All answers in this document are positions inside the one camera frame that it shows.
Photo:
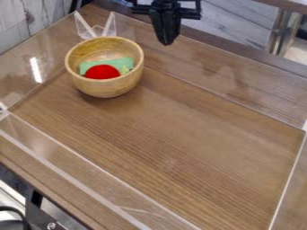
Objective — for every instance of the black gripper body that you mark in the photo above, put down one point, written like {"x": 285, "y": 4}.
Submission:
{"x": 188, "y": 9}

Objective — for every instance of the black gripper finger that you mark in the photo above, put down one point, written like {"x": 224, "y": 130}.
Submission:
{"x": 157, "y": 25}
{"x": 172, "y": 25}

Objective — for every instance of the red round fruit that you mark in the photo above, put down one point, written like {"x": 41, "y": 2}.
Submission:
{"x": 101, "y": 72}

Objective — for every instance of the wooden bowl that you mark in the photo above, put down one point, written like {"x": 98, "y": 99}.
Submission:
{"x": 98, "y": 49}

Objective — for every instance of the green sponge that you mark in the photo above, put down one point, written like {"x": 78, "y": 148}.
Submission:
{"x": 124, "y": 64}

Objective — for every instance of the metal table leg background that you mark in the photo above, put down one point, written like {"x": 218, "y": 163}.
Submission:
{"x": 282, "y": 33}

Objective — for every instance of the black table leg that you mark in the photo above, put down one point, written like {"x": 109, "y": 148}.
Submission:
{"x": 38, "y": 219}

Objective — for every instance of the clear acrylic tray wall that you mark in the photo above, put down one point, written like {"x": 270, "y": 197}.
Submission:
{"x": 94, "y": 197}

